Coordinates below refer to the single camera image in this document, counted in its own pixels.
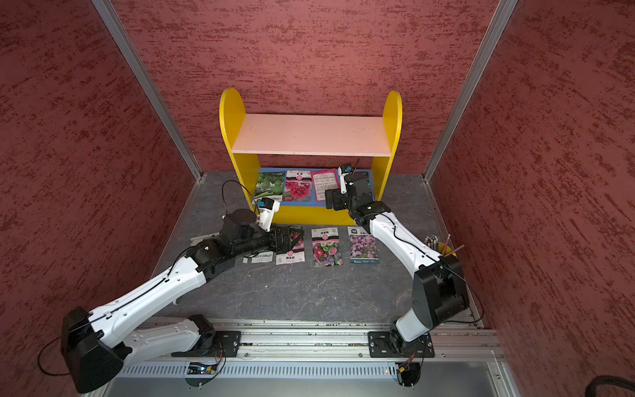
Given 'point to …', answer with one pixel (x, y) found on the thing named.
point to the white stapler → (194, 241)
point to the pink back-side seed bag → (324, 179)
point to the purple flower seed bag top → (363, 246)
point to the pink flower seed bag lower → (298, 186)
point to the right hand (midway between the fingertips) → (338, 195)
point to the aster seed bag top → (295, 255)
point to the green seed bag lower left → (269, 184)
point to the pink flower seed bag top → (326, 246)
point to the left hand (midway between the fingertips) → (292, 236)
